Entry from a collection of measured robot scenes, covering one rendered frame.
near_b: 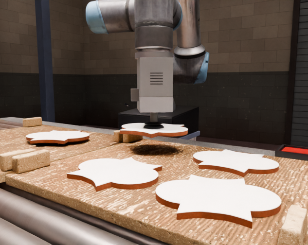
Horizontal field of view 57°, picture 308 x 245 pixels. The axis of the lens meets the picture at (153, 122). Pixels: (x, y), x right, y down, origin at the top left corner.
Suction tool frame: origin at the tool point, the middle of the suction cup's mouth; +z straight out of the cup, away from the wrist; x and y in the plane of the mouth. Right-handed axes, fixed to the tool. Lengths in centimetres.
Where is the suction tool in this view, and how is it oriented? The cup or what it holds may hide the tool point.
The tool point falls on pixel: (154, 132)
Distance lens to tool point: 58.9
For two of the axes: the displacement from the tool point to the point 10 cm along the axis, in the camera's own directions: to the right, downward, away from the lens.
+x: 9.9, -0.2, 1.2
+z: 0.0, 9.9, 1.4
